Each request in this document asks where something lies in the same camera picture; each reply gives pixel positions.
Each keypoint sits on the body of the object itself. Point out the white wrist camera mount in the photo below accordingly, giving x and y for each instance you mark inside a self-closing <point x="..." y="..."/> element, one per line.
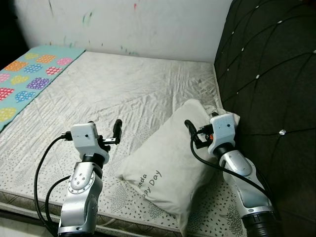
<point x="223" y="131"/>
<point x="84" y="138"/>

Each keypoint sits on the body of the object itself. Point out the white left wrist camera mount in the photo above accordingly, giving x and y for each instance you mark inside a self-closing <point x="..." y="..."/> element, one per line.
<point x="84" y="138"/>

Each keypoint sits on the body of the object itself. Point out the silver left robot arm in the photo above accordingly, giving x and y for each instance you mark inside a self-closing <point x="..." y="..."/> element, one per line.
<point x="81" y="197"/>

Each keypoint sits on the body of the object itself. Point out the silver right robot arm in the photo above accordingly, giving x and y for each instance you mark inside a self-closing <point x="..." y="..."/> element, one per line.
<point x="237" y="163"/>

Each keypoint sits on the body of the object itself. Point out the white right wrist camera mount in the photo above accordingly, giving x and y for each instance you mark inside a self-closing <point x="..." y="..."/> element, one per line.
<point x="223" y="131"/>

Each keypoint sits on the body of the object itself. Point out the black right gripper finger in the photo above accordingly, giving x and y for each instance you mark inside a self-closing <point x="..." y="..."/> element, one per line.
<point x="191" y="131"/>

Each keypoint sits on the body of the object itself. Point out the black tufted headboard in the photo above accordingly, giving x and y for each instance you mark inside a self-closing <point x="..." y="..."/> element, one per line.
<point x="276" y="59"/>

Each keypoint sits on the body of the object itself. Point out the white pillow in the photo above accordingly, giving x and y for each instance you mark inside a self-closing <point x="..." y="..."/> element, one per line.
<point x="163" y="163"/>

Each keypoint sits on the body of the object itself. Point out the teal blanket with colourful shapes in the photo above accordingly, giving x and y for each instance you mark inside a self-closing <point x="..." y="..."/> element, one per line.
<point x="29" y="79"/>

